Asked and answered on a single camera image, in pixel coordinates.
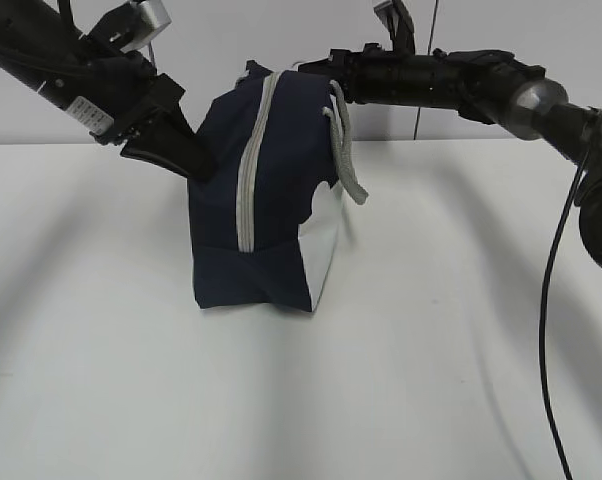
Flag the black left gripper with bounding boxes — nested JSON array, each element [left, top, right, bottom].
[[40, 52, 217, 181]]

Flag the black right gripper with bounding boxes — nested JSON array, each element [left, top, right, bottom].
[[298, 44, 462, 106]]

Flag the navy blue lunch bag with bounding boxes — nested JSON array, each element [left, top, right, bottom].
[[188, 60, 368, 313]]

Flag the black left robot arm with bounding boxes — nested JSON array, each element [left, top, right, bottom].
[[0, 0, 216, 182]]

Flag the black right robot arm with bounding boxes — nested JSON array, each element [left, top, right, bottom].
[[298, 44, 602, 268]]

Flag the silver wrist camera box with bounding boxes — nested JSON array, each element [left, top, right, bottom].
[[89, 0, 172, 53], [374, 0, 416, 55]]

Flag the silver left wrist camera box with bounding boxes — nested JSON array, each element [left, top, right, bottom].
[[89, 0, 172, 53]]

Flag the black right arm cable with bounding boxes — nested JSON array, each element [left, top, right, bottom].
[[538, 107, 602, 480]]

